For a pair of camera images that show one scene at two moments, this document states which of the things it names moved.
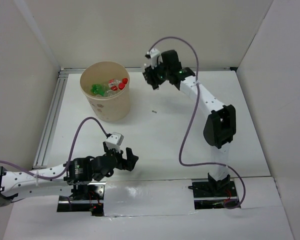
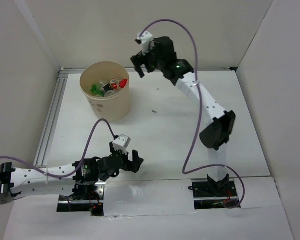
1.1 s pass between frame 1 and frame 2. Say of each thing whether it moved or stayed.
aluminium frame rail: stayed
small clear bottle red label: stayed
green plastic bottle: stayed
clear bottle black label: moved
